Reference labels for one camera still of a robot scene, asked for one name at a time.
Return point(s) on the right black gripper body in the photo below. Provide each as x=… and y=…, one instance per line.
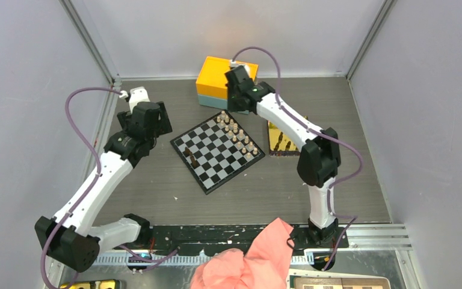
x=234, y=104

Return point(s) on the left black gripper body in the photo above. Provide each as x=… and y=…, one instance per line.
x=163, y=127

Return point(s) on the dark chess piece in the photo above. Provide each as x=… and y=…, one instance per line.
x=194, y=161
x=187, y=153

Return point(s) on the black white chess board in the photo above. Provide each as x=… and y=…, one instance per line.
x=222, y=148

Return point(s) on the gold tin tray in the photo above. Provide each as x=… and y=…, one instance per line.
x=279, y=145

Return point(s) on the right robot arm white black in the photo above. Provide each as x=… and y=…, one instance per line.
x=319, y=156

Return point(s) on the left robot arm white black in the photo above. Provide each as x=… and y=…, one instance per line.
x=70, y=236

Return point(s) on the wooden chess board box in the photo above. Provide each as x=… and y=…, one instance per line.
x=341, y=283

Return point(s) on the yellow and teal box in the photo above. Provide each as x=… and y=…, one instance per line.
x=211, y=83

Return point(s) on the gold tin at bottom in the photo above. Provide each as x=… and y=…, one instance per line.
x=98, y=284

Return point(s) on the pink cloth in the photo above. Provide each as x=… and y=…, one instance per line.
x=265, y=265

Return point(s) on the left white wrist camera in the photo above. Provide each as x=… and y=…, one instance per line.
x=135, y=96

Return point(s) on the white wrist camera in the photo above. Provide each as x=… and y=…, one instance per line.
x=233, y=64
x=135, y=96

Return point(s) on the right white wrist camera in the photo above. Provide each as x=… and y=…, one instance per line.
x=233, y=64

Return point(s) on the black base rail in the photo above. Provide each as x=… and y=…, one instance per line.
x=190, y=240

